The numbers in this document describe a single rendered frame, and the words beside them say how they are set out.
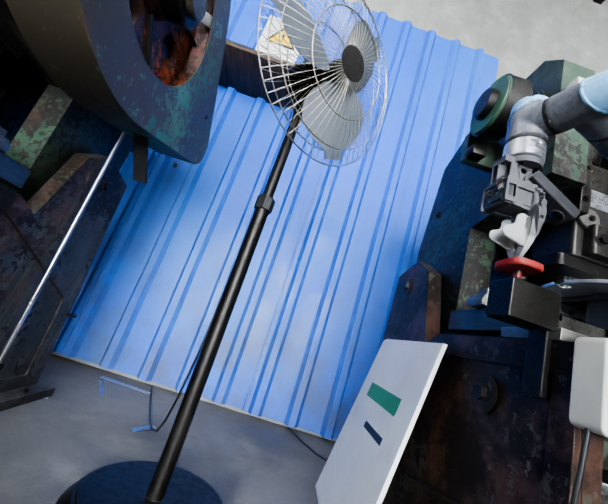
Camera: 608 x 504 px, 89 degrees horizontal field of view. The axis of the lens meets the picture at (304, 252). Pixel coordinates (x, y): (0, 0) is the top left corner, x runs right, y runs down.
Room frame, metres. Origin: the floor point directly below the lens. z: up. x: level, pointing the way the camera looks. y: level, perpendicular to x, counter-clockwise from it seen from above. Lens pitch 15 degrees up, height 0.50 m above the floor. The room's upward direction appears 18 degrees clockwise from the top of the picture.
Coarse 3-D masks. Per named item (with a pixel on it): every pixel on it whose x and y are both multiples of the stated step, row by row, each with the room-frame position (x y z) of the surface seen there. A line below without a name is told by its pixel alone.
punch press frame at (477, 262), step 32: (544, 64) 0.72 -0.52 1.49; (576, 64) 0.65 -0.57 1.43; (576, 160) 0.65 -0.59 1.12; (448, 192) 1.16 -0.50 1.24; (480, 192) 0.93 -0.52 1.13; (448, 224) 1.10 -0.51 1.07; (480, 224) 0.92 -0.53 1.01; (448, 256) 1.06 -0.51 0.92; (480, 256) 0.95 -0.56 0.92; (448, 288) 1.02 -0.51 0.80; (480, 288) 0.95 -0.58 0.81; (448, 320) 0.98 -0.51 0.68
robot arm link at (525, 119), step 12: (528, 96) 0.52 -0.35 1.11; (540, 96) 0.51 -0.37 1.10; (516, 108) 0.53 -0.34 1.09; (528, 108) 0.51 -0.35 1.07; (540, 108) 0.49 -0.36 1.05; (516, 120) 0.53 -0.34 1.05; (528, 120) 0.51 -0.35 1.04; (540, 120) 0.49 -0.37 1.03; (516, 132) 0.53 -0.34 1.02; (528, 132) 0.51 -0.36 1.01; (540, 132) 0.50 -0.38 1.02
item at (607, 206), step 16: (592, 176) 0.70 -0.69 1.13; (592, 192) 0.70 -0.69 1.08; (592, 208) 0.70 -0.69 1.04; (560, 224) 0.74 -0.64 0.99; (576, 224) 0.70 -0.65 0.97; (592, 224) 0.68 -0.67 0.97; (544, 240) 0.79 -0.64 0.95; (560, 240) 0.74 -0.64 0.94; (576, 240) 0.70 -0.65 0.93; (592, 240) 0.68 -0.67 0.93; (576, 256) 0.71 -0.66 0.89; (592, 256) 0.69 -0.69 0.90
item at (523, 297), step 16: (496, 288) 0.55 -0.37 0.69; (512, 288) 0.51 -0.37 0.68; (528, 288) 0.51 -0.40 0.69; (544, 288) 0.52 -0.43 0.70; (496, 304) 0.54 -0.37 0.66; (512, 304) 0.51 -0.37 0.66; (528, 304) 0.51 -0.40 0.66; (544, 304) 0.52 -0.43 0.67; (512, 320) 0.54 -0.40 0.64; (528, 320) 0.51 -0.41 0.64; (544, 320) 0.52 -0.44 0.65; (528, 336) 0.56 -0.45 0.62; (544, 336) 0.53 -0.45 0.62; (528, 352) 0.56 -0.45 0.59; (544, 352) 0.53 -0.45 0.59; (528, 368) 0.56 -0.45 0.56; (544, 368) 0.53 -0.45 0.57; (528, 384) 0.55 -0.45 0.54; (544, 384) 0.53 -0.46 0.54
